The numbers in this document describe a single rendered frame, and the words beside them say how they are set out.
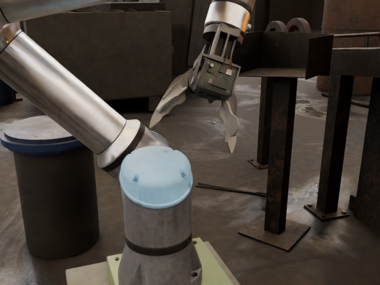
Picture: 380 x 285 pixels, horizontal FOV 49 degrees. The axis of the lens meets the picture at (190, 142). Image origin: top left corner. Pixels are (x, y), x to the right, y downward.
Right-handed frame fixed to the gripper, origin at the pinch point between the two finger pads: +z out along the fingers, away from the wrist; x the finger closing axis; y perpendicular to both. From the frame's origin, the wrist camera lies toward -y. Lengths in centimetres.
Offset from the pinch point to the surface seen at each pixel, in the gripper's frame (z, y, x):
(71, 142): 4, -59, -26
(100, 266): 28.3, -18.4, -7.9
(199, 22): -139, -284, 22
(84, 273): 30.2, -16.5, -10.6
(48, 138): 5, -59, -32
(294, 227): 10, -78, 60
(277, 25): -77, -107, 41
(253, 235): 17, -76, 44
